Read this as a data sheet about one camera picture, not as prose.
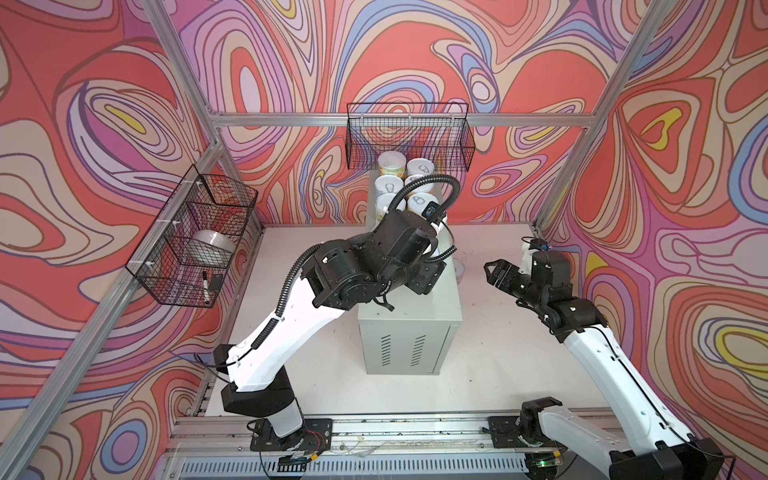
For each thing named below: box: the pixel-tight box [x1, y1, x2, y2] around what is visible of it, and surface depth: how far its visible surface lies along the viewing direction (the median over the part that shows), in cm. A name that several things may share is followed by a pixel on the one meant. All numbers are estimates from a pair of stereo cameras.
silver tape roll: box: [191, 229, 236, 260], surface depth 73 cm
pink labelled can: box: [407, 158, 435, 175], surface depth 80 cm
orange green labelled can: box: [378, 150, 407, 179], surface depth 78 cm
